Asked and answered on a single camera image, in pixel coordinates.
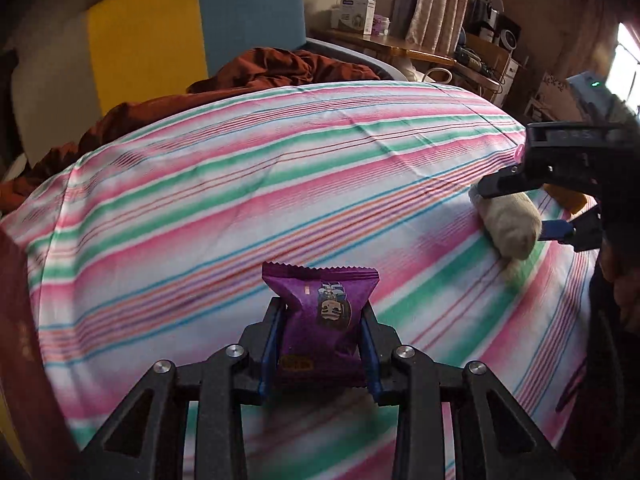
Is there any grey yellow blue headboard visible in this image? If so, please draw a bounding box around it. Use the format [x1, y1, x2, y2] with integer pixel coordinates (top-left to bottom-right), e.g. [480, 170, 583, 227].
[10, 0, 308, 161]

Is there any beige patterned curtain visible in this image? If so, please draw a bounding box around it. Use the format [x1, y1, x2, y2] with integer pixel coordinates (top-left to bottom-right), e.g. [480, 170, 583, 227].
[405, 0, 473, 53]

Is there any white carton with blue label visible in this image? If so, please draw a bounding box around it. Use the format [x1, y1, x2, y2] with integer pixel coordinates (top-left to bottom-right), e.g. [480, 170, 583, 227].
[340, 0, 377, 36]

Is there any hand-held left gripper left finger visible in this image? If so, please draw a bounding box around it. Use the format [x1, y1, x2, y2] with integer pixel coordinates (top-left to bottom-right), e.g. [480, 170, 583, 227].
[75, 297, 284, 480]

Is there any wooden desk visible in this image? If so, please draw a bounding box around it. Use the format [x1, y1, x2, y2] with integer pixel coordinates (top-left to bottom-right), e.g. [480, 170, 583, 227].
[312, 27, 501, 92]

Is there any rust brown cloth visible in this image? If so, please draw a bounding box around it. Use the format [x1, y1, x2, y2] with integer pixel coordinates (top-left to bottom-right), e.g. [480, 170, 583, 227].
[0, 47, 381, 211]

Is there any purple snack packet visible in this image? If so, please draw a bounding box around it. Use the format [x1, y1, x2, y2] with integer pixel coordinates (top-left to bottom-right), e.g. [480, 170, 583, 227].
[261, 261, 380, 388]

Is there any window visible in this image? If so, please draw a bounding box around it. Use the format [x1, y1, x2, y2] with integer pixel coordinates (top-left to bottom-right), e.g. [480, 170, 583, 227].
[617, 22, 640, 88]

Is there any wooden shelf unit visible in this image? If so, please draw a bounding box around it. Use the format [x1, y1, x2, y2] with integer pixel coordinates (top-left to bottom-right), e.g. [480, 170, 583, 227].
[452, 30, 531, 108]

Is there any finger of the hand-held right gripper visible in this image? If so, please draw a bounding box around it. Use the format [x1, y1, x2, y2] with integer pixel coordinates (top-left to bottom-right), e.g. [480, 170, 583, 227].
[540, 207, 603, 253]
[477, 160, 546, 199]

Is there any beige plush toy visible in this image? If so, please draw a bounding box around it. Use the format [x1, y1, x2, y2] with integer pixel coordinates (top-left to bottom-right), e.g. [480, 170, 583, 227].
[470, 191, 544, 262]

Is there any white round appliance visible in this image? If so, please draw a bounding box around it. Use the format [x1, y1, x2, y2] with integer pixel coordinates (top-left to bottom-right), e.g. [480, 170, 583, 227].
[497, 14, 522, 51]

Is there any cardboard box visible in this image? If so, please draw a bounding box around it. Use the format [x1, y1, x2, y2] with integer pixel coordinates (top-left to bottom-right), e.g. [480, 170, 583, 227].
[537, 71, 588, 122]

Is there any striped bed sheet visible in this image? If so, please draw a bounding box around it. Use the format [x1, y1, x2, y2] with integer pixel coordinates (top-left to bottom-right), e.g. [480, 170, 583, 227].
[0, 80, 601, 480]

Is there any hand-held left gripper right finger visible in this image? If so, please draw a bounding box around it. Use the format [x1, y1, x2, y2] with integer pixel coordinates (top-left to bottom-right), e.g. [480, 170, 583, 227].
[359, 304, 571, 480]

